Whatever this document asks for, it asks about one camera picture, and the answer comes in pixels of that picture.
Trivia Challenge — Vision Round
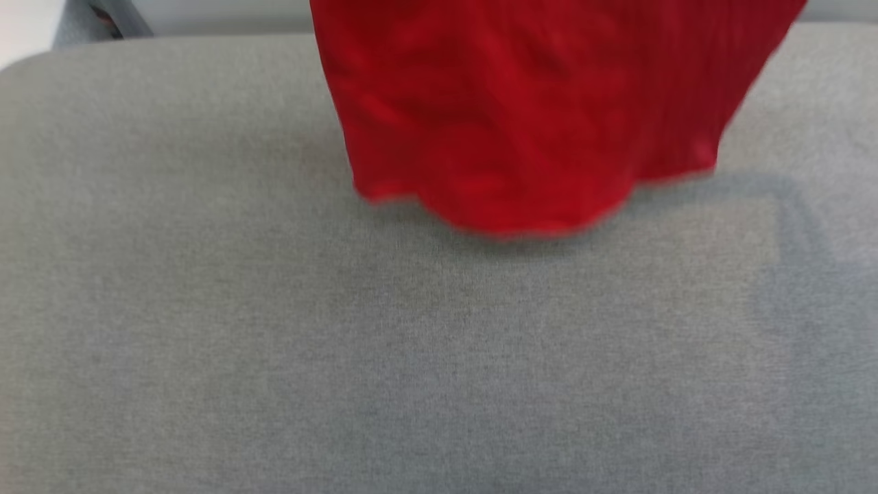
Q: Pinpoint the red and white shirt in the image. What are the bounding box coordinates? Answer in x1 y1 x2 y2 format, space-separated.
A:
309 0 809 239

